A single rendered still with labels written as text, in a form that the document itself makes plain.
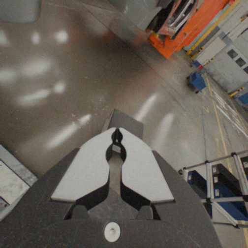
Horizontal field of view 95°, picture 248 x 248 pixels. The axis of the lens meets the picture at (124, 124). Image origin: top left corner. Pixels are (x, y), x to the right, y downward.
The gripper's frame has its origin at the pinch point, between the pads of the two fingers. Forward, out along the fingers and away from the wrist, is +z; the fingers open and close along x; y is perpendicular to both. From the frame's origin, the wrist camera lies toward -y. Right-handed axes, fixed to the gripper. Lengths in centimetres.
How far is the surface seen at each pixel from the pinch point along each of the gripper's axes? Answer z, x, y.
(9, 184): 38, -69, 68
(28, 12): 70, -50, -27
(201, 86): 426, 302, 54
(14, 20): 66, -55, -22
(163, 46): 311, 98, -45
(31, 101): 106, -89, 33
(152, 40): 321, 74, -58
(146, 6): 217, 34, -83
